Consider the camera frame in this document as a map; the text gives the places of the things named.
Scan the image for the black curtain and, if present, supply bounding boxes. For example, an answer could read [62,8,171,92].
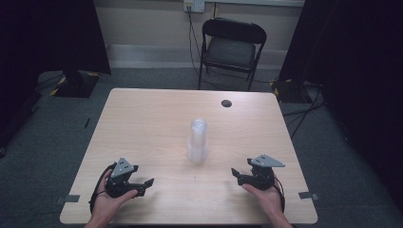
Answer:
[0,0,112,150]
[278,0,403,213]

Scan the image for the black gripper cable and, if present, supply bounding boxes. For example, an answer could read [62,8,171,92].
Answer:
[88,161,118,215]
[273,176,286,214]

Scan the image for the black floor cables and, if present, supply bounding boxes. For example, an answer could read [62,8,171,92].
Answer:
[280,81,328,141]

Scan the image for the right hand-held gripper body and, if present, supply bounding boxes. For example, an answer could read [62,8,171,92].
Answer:
[237,154,286,192]

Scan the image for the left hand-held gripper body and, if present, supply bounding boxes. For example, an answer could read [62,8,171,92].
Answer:
[104,157,147,200]

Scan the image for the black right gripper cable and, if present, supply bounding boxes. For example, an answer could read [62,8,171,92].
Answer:
[273,176,286,214]

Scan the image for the grey tape strip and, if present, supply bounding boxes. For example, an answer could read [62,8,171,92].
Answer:
[297,191,320,201]
[54,194,81,205]

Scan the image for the stack of clear plastic cups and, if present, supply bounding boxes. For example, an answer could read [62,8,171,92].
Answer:
[186,118,210,165]

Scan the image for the black stand base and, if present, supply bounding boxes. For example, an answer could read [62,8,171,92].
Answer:
[49,69,102,99]
[271,77,319,105]

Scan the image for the person's left hand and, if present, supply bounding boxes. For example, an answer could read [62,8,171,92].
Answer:
[90,169,140,224]

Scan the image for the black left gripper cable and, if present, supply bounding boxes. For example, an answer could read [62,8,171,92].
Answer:
[88,161,118,215]

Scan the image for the black wall socket cable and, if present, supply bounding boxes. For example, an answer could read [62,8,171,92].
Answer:
[187,5,210,84]

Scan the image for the white wall socket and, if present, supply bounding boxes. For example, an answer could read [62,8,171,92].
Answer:
[182,0,206,14]

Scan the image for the person's right hand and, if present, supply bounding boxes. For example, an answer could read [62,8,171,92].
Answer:
[241,177,285,220]

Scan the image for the black folding chair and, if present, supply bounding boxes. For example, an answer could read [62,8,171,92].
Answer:
[197,17,268,92]

